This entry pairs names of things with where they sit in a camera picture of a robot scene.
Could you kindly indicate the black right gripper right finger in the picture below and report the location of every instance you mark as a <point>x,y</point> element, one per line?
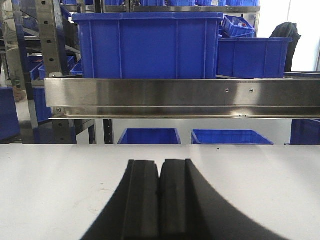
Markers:
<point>191,209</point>

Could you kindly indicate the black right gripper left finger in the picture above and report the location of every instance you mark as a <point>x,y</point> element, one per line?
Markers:
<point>132,211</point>

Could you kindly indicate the blue bin below right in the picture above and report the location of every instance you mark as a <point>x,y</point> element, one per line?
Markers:
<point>228,137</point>

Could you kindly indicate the blue bin below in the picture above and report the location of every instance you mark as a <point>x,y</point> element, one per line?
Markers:
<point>228,137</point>
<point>150,136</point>

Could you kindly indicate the blue bin below left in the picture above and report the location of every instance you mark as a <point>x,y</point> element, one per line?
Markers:
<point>150,136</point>

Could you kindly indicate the blue bin right of rack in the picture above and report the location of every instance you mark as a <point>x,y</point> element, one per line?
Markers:
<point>252,58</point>

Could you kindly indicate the large blue plastic bin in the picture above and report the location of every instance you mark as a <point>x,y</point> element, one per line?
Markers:
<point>149,45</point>

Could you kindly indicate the stainless steel shelf rail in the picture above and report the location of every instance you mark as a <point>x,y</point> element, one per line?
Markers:
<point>296,96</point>

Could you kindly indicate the perforated steel rack post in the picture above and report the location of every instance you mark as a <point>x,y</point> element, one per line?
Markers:
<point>53,46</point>

